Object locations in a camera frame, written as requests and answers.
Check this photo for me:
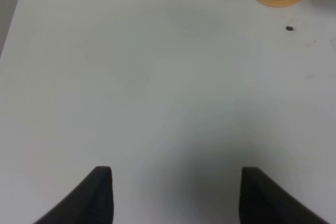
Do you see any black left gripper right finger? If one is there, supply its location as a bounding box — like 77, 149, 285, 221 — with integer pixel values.
239, 167, 326, 224

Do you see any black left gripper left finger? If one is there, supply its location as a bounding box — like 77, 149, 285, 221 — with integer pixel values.
36, 166, 114, 224

